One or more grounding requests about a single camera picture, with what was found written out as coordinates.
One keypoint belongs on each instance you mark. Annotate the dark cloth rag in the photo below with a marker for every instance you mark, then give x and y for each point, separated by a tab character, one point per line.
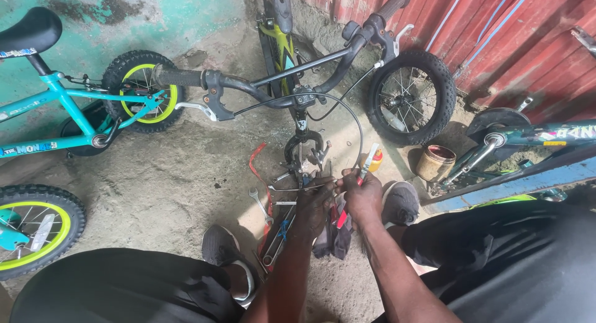
337	244

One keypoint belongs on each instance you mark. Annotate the yellow oil bottle red cap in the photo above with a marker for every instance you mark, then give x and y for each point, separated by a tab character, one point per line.
375	161

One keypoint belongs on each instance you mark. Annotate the dark green child bicycle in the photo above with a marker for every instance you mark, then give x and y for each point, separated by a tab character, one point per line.
544	135

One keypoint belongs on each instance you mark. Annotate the person's black shorts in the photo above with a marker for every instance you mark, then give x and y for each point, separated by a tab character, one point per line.
512	267

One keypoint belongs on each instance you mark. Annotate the person's right hand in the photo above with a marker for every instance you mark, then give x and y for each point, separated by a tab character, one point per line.
363	199

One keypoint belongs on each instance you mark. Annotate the person's grey shoe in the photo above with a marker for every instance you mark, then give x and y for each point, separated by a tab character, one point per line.
221	246
400	204

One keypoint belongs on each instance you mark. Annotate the teal child bicycle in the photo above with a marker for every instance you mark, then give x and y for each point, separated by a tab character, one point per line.
70	104

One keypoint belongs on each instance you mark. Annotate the black wheel green rim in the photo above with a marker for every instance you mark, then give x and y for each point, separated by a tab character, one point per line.
74	211

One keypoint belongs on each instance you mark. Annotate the rusty tin can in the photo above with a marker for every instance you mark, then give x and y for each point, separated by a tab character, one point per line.
433	167

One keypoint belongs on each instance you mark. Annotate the small silver spanner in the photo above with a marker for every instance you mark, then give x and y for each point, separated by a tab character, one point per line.
281	177

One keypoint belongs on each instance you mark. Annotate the silver open-end spanner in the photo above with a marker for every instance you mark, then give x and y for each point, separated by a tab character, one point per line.
260	203

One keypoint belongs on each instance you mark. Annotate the loose black spoked wheel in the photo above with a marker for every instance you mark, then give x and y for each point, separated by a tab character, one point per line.
444	92

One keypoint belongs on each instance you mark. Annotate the grey metal latch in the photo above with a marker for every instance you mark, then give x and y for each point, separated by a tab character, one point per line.
584	38

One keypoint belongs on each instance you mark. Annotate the person's left fingers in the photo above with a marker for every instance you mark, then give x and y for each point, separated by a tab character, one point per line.
325	187

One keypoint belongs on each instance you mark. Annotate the person's grey right shoe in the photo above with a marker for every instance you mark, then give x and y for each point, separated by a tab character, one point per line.
400	204

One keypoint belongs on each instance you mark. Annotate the person's left hand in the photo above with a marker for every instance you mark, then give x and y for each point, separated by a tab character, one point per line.
311	211

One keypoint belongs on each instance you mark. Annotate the person's grey left shoe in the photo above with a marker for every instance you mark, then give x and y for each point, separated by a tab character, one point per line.
221	246

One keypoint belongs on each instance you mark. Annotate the black yellow child bicycle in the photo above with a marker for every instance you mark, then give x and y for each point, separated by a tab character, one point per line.
279	87

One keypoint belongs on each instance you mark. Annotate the heap of metal tools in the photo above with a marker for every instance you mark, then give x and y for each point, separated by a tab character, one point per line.
279	239

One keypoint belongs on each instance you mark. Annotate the person's right fingers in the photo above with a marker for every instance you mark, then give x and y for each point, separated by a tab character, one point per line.
350	181

